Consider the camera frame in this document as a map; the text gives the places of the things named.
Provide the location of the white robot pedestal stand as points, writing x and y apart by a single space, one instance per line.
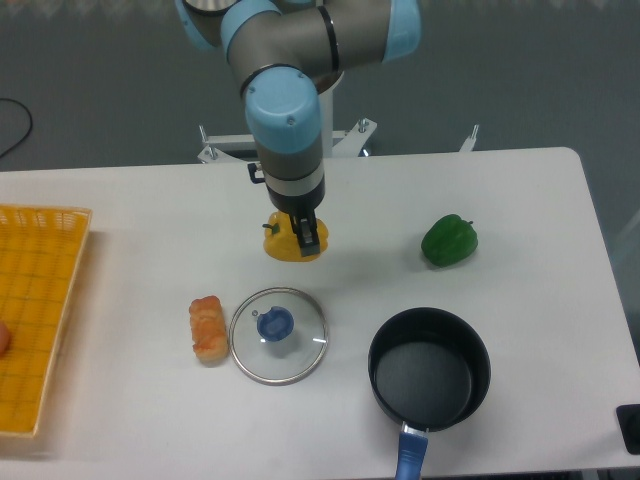
336 143

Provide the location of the orange bread loaf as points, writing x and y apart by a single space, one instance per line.
208 329

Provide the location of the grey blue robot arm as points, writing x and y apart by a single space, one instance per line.
279 52

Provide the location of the glass lid blue knob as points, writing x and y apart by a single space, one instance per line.
278 336

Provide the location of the black device at table edge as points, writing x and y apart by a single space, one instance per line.
629 422

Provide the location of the yellow bell pepper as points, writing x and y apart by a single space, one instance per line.
281 243

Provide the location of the yellow woven basket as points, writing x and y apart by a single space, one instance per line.
41 252

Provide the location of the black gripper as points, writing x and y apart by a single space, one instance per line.
298 198

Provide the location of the green bell pepper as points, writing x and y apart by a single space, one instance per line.
449 241

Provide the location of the red fruit in basket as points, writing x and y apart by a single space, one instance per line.
5 337

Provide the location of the black pot blue handle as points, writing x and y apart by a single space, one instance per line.
429 370

